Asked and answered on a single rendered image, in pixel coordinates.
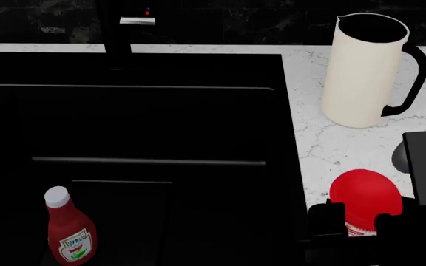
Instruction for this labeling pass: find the black kitchen sink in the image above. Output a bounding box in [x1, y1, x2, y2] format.
[0, 51, 309, 266]

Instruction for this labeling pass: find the cream pitcher with black handle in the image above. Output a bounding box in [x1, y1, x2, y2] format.
[320, 12, 426, 129]

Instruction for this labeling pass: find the black faucet with chrome handle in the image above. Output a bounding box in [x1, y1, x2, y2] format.
[97, 0, 157, 71]

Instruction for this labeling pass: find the red ketchup bottle white cap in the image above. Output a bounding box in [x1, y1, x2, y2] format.
[44, 185, 98, 266]

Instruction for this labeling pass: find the jam jar with red lid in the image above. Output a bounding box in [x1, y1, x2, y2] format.
[328, 168, 405, 238]

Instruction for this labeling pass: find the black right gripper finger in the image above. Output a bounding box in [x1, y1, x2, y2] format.
[307, 197, 348, 239]
[373, 195, 421, 239]

